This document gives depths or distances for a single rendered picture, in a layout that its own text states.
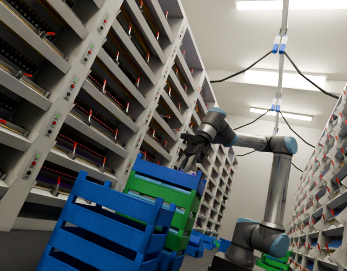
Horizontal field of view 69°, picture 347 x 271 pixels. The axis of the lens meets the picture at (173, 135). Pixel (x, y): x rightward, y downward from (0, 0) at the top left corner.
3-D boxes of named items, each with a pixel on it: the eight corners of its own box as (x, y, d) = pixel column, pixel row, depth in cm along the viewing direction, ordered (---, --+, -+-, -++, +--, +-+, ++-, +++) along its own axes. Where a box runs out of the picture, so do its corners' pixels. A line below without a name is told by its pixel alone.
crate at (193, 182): (202, 196, 120) (207, 180, 122) (196, 190, 102) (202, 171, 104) (146, 178, 129) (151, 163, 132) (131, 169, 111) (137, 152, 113)
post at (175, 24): (105, 236, 164) (188, 23, 211) (96, 235, 156) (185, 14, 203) (82, 225, 173) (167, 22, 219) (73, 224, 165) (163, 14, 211)
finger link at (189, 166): (195, 180, 108) (202, 162, 113) (188, 172, 105) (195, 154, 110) (189, 179, 110) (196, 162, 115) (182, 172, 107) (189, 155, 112)
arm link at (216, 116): (231, 117, 125) (220, 102, 120) (221, 136, 120) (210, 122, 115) (217, 118, 132) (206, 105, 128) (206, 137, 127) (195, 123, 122)
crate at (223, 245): (239, 266, 251) (233, 263, 257) (245, 245, 256) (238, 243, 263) (219, 261, 235) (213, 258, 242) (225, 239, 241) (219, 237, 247)
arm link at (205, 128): (211, 123, 115) (195, 123, 122) (206, 132, 113) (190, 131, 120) (219, 136, 120) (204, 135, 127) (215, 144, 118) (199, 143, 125)
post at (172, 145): (149, 237, 225) (206, 72, 272) (144, 237, 217) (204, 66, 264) (130, 230, 234) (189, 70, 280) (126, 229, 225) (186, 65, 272)
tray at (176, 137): (176, 142, 241) (182, 134, 242) (150, 114, 189) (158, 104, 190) (161, 133, 251) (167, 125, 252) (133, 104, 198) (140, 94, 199)
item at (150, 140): (170, 161, 236) (178, 149, 238) (141, 137, 184) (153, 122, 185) (154, 150, 246) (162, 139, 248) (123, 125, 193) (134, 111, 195)
